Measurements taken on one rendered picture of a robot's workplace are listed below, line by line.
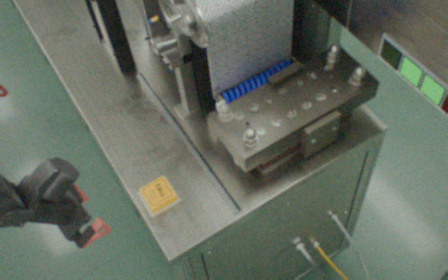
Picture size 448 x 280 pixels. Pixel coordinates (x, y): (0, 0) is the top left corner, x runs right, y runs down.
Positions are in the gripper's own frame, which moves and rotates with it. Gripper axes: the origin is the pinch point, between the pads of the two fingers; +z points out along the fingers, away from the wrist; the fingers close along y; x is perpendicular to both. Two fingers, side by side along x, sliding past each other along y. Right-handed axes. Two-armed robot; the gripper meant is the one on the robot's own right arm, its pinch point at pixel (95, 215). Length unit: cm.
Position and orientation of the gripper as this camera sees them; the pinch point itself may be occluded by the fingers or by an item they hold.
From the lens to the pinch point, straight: 115.7
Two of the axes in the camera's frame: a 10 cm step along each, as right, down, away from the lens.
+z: 4.5, 2.3, 8.7
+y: -6.3, -6.1, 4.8
